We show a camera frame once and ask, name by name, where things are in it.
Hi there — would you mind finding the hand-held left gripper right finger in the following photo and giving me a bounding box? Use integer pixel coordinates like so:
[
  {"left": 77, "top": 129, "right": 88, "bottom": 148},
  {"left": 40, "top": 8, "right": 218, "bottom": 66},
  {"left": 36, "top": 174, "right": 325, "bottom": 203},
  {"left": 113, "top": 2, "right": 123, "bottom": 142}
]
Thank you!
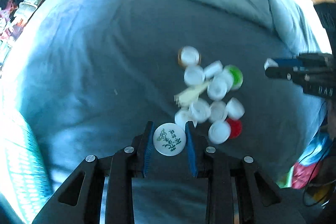
[{"left": 184, "top": 120, "right": 307, "bottom": 224}]

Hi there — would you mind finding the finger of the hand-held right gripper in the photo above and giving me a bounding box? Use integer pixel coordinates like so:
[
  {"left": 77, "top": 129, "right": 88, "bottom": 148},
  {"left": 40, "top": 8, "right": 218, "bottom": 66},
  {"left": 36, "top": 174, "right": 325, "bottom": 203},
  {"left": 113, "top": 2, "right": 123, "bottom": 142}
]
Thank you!
[
  {"left": 273, "top": 57, "right": 306, "bottom": 67},
  {"left": 265, "top": 67, "right": 303, "bottom": 81}
]

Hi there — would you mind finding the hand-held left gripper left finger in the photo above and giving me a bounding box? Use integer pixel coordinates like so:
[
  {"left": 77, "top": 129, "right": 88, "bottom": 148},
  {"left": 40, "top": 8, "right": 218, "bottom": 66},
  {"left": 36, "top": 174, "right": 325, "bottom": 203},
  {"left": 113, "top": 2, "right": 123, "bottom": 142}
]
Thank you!
[{"left": 31, "top": 121, "right": 154, "bottom": 224}]

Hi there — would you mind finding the white cap with green print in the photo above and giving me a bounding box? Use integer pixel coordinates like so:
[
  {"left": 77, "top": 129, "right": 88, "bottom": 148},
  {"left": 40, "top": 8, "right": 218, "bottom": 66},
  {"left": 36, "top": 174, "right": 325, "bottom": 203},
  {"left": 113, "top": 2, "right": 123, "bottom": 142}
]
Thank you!
[{"left": 153, "top": 122, "right": 187, "bottom": 156}]

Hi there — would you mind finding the red bottle cap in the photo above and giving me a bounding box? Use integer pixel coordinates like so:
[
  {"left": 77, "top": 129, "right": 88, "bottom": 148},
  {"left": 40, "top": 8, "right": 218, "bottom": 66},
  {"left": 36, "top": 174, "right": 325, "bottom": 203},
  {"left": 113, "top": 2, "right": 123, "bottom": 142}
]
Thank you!
[{"left": 226, "top": 118, "right": 242, "bottom": 139}]

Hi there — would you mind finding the pile of white caps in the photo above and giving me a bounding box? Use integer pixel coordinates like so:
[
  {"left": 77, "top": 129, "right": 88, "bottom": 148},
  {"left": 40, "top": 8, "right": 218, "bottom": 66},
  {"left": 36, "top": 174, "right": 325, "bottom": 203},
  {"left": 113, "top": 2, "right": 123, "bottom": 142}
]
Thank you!
[{"left": 175, "top": 60, "right": 245, "bottom": 145}]

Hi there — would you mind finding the teal plastic basket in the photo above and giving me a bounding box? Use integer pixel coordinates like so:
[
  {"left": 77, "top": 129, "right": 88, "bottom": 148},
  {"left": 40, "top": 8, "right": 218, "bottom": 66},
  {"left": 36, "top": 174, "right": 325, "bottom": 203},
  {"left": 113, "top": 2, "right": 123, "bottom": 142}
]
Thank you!
[{"left": 0, "top": 109, "right": 53, "bottom": 222}]

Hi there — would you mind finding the white cap with green inside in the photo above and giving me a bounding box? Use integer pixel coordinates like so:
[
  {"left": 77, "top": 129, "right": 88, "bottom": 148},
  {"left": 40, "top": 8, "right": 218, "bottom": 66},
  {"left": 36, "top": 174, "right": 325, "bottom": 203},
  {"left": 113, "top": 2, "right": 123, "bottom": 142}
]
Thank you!
[{"left": 223, "top": 65, "right": 244, "bottom": 90}]

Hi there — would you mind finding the cream plastic piece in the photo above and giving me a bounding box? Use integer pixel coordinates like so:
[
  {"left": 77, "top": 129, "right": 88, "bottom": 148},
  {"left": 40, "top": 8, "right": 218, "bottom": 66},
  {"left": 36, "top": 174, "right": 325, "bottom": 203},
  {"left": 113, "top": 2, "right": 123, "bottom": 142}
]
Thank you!
[{"left": 174, "top": 80, "right": 210, "bottom": 109}]

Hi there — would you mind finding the colourful plastic bag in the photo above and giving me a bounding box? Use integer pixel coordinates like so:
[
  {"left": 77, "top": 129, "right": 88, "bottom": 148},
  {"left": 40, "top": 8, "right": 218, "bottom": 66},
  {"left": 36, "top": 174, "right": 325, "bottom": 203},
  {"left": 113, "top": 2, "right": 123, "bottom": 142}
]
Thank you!
[{"left": 278, "top": 132, "right": 331, "bottom": 189}]

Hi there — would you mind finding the orange bottle cap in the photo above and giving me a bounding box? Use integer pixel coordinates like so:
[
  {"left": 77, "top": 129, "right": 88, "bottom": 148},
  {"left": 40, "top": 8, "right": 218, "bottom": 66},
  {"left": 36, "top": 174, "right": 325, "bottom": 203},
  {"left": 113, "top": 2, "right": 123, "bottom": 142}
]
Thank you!
[{"left": 178, "top": 46, "right": 202, "bottom": 67}]

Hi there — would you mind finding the clutter pile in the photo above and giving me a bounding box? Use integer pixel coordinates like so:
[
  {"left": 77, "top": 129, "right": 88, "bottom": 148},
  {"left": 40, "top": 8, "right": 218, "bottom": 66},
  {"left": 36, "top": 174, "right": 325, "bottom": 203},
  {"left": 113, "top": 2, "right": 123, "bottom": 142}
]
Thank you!
[{"left": 0, "top": 0, "right": 46, "bottom": 41}]

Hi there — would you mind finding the black cable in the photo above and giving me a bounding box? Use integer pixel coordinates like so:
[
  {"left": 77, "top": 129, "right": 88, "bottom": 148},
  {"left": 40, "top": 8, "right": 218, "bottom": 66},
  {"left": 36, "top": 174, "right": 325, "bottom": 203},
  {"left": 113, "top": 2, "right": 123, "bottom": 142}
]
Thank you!
[{"left": 302, "top": 140, "right": 336, "bottom": 207}]

